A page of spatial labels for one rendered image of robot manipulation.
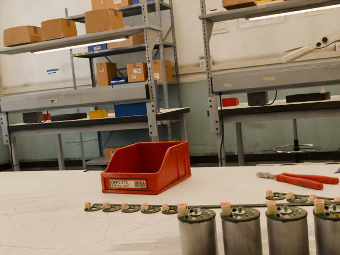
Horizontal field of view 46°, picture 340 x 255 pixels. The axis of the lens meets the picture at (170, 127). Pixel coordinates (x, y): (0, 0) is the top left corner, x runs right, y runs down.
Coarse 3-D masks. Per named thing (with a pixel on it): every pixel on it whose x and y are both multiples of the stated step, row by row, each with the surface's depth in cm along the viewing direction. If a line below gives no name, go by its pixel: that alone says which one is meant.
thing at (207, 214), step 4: (192, 208) 27; (200, 208) 27; (204, 208) 27; (204, 212) 26; (208, 212) 26; (212, 212) 26; (184, 216) 26; (188, 216) 26; (192, 216) 26; (196, 216) 26; (200, 216) 25; (204, 216) 26; (208, 216) 26; (212, 216) 25; (180, 220) 26; (184, 220) 25; (188, 220) 25; (192, 220) 25; (196, 220) 25; (200, 220) 25; (204, 220) 25
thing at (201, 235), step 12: (180, 228) 26; (192, 228) 25; (204, 228) 25; (216, 228) 26; (180, 240) 26; (192, 240) 25; (204, 240) 25; (216, 240) 26; (192, 252) 25; (204, 252) 25; (216, 252) 26
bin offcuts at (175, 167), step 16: (144, 144) 71; (160, 144) 69; (176, 144) 68; (112, 160) 64; (128, 160) 68; (144, 160) 71; (160, 160) 69; (176, 160) 63; (112, 176) 60; (128, 176) 59; (144, 176) 58; (160, 176) 58; (176, 176) 63; (112, 192) 60; (128, 192) 59; (144, 192) 58; (160, 192) 58
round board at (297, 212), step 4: (276, 208) 26; (280, 208) 25; (288, 208) 25; (292, 208) 25; (296, 208) 25; (300, 208) 25; (276, 212) 24; (292, 212) 25; (296, 212) 25; (300, 212) 24; (304, 212) 24; (268, 216) 24; (272, 216) 24; (276, 216) 24; (280, 216) 24; (284, 216) 24; (292, 216) 24; (296, 216) 24; (300, 216) 24; (304, 216) 24; (280, 220) 24; (284, 220) 24; (288, 220) 24; (292, 220) 24
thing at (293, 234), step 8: (272, 224) 24; (280, 224) 24; (288, 224) 24; (296, 224) 24; (304, 224) 24; (272, 232) 24; (280, 232) 24; (288, 232) 24; (296, 232) 24; (304, 232) 24; (272, 240) 24; (280, 240) 24; (288, 240) 24; (296, 240) 24; (304, 240) 24; (272, 248) 25; (280, 248) 24; (288, 248) 24; (296, 248) 24; (304, 248) 24
